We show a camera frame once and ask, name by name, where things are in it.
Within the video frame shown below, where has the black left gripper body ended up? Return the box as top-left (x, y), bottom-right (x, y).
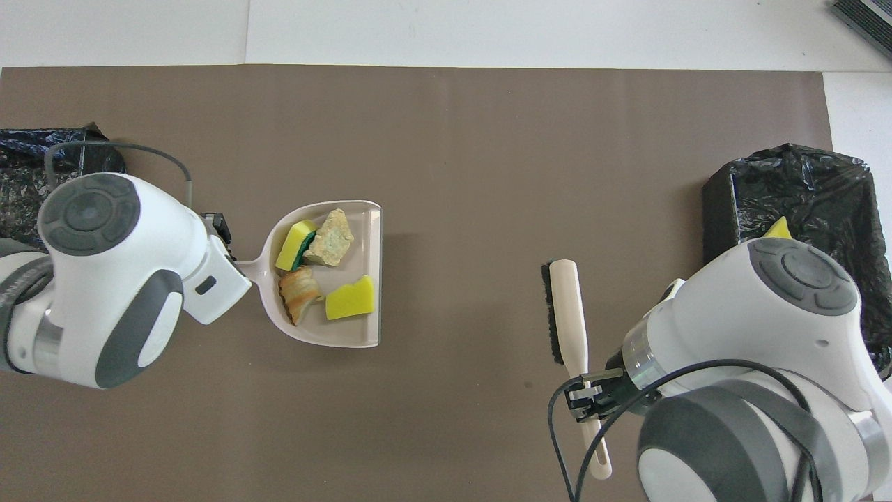
top-left (200, 212), bottom-right (234, 246)

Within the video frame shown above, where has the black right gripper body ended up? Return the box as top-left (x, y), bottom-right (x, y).
top-left (601, 352), bottom-right (661, 418)

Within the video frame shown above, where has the beige brush with black bristles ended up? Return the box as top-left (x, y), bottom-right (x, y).
top-left (541, 259), bottom-right (613, 480)

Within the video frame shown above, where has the orange striped croissant piece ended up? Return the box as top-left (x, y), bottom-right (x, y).
top-left (278, 266), bottom-right (325, 326)

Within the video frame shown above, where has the pale striped foam chunk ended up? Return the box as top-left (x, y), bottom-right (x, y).
top-left (304, 208), bottom-right (355, 268)

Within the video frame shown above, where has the beige plastic dustpan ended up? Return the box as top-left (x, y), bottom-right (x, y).
top-left (236, 201), bottom-right (383, 349)

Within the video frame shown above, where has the bin lined with black bag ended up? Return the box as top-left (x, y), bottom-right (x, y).
top-left (0, 123), bottom-right (128, 246)
top-left (701, 144), bottom-right (892, 381)

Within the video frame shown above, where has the brown paper table mat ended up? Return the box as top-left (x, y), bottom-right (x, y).
top-left (0, 65), bottom-right (873, 502)

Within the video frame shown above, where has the dark grey ridged device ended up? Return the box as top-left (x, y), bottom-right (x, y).
top-left (831, 0), bottom-right (892, 61)

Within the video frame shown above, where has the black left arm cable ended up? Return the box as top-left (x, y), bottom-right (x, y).
top-left (44, 141), bottom-right (195, 208)

